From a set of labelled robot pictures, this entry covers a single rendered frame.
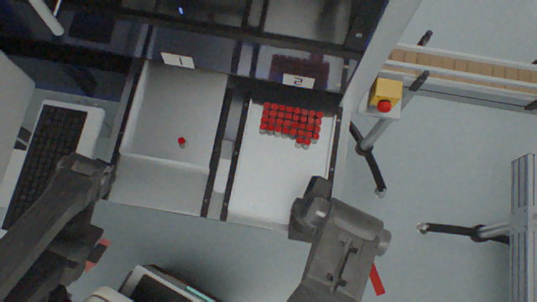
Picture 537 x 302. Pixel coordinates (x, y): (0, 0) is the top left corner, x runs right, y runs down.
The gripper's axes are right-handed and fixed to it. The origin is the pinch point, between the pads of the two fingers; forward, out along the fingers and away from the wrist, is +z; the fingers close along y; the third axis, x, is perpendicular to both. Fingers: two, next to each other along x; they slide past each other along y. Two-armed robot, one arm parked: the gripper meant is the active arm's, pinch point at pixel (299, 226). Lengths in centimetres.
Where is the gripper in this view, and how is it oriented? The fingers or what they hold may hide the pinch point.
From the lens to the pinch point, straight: 125.3
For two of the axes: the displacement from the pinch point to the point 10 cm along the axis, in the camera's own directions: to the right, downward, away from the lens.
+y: 1.7, -9.4, 2.9
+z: -0.3, 2.9, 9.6
